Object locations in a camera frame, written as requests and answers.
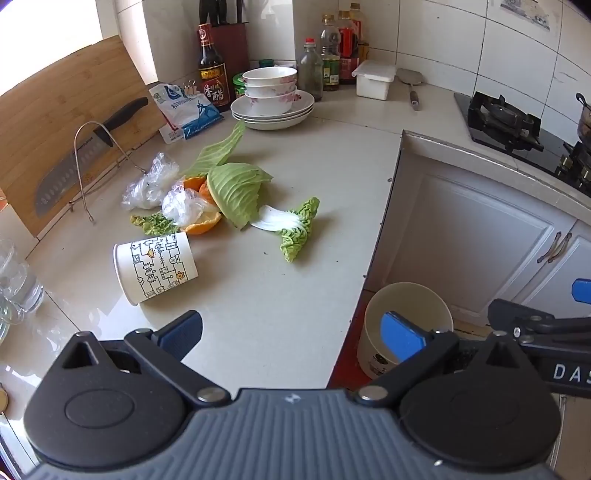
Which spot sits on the white floral bowl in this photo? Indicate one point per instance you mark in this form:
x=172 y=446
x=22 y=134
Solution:
x=270 y=90
x=270 y=104
x=270 y=75

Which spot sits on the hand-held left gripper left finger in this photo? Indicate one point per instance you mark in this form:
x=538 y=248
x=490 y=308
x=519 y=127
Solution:
x=180 y=334

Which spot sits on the clear plastic bag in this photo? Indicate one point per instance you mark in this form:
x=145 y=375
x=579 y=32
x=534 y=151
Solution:
x=184 y=205
x=147 y=184

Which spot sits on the red-label sauce bottle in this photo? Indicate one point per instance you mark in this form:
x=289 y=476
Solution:
x=347 y=50

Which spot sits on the white wall sticker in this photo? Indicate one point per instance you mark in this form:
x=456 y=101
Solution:
x=526 y=14

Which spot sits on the long cabbage leaf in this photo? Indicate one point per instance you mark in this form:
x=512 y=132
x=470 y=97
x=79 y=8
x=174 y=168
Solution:
x=217 y=152

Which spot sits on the white plate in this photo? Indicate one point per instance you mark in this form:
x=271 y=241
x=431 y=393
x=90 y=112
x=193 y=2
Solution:
x=302 y=104
x=272 y=121
x=272 y=126

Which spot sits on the yellow-capped bottle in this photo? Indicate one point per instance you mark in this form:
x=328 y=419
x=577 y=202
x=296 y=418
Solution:
x=360 y=27

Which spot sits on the steel pot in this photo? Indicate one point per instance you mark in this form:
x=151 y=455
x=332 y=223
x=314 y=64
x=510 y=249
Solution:
x=585 y=117

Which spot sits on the blue and white salt bag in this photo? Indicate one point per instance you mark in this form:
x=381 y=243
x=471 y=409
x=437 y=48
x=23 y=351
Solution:
x=194 y=115

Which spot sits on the white plastic container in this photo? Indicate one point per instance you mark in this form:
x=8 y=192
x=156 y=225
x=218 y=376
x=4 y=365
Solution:
x=374 y=78

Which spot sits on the dark vinegar bottle red label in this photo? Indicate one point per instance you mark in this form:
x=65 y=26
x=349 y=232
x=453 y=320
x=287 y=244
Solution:
x=213 y=69

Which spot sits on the white trash bin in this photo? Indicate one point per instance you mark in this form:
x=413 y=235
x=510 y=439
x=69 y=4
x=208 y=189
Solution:
x=406 y=295

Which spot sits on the printed paper cup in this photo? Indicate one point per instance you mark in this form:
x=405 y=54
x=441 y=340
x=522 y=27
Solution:
x=157 y=265

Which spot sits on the green-lidded jar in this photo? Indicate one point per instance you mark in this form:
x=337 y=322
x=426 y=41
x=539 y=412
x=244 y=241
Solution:
x=239 y=85

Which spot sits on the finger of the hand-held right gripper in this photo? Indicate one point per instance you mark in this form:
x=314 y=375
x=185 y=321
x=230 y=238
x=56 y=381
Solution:
x=521 y=318
x=582 y=290

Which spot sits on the large orange peel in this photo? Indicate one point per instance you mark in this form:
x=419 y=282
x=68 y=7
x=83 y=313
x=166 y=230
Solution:
x=203 y=225

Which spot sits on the clear glass bottle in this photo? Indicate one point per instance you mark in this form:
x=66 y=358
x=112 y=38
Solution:
x=309 y=74

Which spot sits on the small orange peel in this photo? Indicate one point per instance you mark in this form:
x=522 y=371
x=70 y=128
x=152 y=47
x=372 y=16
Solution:
x=194 y=183

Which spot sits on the napa cabbage leaf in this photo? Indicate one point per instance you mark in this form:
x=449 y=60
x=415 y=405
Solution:
x=293 y=230
x=150 y=224

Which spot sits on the green-label jar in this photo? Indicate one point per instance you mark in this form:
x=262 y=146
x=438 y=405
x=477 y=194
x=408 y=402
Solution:
x=331 y=74

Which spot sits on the dark red knife block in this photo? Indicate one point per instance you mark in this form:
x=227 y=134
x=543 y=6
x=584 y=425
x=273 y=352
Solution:
x=236 y=50

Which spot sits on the red floor mat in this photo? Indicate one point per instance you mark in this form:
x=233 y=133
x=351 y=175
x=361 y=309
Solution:
x=344 y=369

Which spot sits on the wide white cabinet door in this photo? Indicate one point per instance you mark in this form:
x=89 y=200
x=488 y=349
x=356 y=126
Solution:
x=461 y=230

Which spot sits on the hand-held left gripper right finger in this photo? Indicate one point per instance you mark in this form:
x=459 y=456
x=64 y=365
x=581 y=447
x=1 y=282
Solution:
x=400 y=337

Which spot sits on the black gas stove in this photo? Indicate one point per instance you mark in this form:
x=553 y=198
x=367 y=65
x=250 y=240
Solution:
x=508 y=124

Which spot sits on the large cabbage leaf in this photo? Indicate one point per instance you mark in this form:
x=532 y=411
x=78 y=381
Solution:
x=240 y=194

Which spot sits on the wooden cutting board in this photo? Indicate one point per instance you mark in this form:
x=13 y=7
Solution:
x=55 y=101

